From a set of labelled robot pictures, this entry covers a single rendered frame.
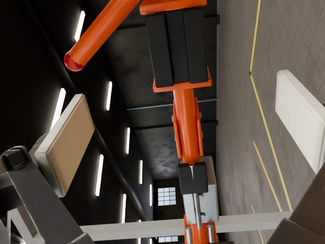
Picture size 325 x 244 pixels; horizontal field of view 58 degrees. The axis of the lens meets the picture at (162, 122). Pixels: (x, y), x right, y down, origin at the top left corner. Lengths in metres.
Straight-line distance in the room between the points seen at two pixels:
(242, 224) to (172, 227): 0.72
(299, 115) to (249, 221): 3.16
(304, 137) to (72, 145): 0.13
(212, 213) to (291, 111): 0.26
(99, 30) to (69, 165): 0.18
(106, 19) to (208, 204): 0.26
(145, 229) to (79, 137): 3.15
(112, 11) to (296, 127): 0.21
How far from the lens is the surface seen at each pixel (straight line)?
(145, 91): 12.06
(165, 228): 3.30
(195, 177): 0.36
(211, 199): 0.40
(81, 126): 0.20
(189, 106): 0.32
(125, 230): 3.38
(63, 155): 0.17
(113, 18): 0.31
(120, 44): 10.56
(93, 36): 0.32
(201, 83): 0.29
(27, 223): 3.66
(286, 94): 0.19
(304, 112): 0.17
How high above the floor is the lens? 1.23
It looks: 6 degrees up
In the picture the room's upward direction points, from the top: 96 degrees counter-clockwise
